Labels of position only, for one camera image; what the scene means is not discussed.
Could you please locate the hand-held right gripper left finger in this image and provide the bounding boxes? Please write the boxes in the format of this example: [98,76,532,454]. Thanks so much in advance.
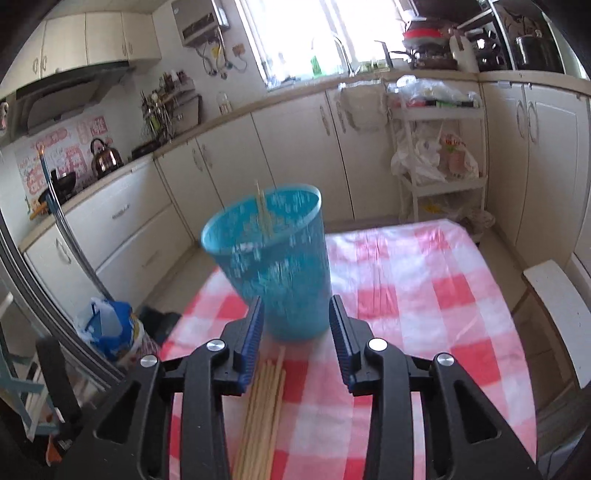
[60,295,265,480]

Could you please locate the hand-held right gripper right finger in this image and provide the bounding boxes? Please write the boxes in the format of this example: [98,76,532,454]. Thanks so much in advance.
[329,294,543,480]

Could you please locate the bunch of wooden chopsticks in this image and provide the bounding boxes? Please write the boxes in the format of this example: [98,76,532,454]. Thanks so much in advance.
[233,346,288,480]

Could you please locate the blue perforated utensil holder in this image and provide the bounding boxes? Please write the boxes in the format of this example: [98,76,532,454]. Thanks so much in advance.
[201,184,334,342]

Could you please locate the red white checked tablecloth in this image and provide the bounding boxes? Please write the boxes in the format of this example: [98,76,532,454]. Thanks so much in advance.
[164,219,539,480]

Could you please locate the blue white bag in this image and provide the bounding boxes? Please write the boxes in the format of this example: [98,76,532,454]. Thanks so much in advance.
[76,298,134,363]

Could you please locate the white trolley cart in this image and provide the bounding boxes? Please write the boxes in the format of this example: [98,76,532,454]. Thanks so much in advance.
[388,80,490,232]

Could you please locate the mop poles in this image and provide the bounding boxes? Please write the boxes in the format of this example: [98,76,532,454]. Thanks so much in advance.
[37,143,114,305]

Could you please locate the black upright bar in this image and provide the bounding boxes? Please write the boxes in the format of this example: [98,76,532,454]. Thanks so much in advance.
[34,339,84,439]

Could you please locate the white base kitchen cabinets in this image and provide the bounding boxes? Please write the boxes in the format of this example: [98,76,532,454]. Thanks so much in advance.
[18,69,591,319]

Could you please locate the white plastic bag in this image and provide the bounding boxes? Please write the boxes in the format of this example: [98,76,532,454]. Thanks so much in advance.
[392,124,444,185]

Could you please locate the printed snack bag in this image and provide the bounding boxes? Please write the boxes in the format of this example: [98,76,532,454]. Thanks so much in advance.
[438,131,480,181]

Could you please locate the white stool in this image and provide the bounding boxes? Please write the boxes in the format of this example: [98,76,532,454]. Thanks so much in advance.
[523,259,591,391]

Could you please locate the blue white folding shelf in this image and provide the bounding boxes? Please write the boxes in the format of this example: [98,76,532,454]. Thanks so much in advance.
[0,291,47,439]

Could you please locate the copper kettle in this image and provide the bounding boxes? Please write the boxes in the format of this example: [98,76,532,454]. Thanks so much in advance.
[90,137,125,178]

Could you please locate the dark baking tray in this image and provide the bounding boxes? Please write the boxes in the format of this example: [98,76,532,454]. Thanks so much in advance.
[178,95,203,127]

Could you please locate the black wok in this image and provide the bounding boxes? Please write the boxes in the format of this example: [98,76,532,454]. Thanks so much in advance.
[38,172,78,206]

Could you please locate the metal utensil rack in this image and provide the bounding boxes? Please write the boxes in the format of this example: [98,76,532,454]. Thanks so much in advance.
[141,90,204,141]

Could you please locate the clear plastic bag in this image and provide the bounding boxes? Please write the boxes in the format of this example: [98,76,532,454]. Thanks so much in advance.
[394,76,481,109]

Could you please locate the row of seasoning bottles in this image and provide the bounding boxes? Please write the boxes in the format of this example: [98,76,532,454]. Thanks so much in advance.
[159,69,195,93]

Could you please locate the metal sink faucet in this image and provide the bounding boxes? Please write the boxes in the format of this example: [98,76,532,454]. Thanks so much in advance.
[335,37,356,77]

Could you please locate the bright kitchen window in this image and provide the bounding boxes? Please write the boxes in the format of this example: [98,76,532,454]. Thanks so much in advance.
[235,0,416,88]

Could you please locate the white plastic container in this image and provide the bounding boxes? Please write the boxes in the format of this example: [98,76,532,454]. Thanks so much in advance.
[450,34,481,73]

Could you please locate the range hood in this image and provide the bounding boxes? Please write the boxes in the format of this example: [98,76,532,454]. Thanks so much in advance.
[16,60,134,134]

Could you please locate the stacked cookware with red lid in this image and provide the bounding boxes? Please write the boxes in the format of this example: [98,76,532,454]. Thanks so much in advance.
[402,16,458,70]

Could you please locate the white upper cabinets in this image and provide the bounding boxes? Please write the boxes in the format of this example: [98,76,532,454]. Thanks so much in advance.
[0,11,162,93]

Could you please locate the dark steel pot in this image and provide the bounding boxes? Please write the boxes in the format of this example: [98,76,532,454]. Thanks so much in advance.
[515,30,557,70]

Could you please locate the grey metal frame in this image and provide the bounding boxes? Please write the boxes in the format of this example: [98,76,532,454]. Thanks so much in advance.
[0,208,127,388]

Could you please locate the pink wall poster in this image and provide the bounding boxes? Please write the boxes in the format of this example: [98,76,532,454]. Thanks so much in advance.
[14,113,109,197]

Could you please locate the wall water heater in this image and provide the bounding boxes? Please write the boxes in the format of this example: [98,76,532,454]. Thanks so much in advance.
[172,0,230,47]

